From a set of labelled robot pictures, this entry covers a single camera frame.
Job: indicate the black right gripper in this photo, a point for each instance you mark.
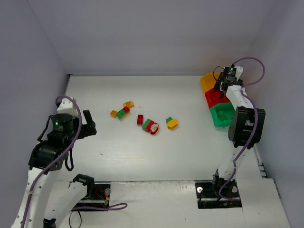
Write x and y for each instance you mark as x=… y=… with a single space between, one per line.
x=222 y=86

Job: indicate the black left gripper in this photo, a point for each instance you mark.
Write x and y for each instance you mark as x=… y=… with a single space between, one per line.
x=86 y=128

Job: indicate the red long lego brick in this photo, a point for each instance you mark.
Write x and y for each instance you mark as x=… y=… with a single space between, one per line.
x=140 y=120

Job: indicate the red sloped lego brick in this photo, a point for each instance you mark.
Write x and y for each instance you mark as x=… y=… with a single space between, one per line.
x=216 y=95

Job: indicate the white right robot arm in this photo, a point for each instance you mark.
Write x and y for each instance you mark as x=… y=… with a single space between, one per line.
x=245 y=129

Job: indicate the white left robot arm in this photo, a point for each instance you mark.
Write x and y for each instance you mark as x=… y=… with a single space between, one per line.
x=46 y=160

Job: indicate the yellow plastic bin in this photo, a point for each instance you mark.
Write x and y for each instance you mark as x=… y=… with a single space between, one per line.
x=208 y=81

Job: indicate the red plastic bin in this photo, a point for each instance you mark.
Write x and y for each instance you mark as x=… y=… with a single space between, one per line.
x=214 y=103

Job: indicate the small yellow lego brick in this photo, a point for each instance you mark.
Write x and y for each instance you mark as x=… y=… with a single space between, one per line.
x=113 y=113

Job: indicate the green red yellow lego stack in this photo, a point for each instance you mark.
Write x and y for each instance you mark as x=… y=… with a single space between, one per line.
x=123 y=112

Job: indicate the green plastic bin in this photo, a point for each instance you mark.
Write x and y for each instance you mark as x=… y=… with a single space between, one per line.
x=229 y=112

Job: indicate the yellow curved lego brick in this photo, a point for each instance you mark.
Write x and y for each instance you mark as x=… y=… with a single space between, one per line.
x=129 y=104

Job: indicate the green red flower lego stack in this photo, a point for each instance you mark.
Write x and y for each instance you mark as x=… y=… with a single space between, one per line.
x=150 y=126

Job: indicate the green yellow oval lego stack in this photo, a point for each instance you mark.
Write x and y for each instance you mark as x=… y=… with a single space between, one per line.
x=171 y=123

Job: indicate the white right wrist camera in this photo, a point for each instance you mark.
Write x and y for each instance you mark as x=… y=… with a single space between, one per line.
x=239 y=71

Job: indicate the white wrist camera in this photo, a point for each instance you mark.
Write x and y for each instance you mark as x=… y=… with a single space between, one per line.
x=67 y=107
x=239 y=71

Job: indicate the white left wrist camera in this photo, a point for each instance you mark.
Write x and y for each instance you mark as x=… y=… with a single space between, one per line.
x=67 y=107

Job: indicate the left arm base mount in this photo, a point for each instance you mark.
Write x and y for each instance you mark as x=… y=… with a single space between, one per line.
x=95 y=199

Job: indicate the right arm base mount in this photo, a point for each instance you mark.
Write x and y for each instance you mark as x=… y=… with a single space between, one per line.
x=207 y=198

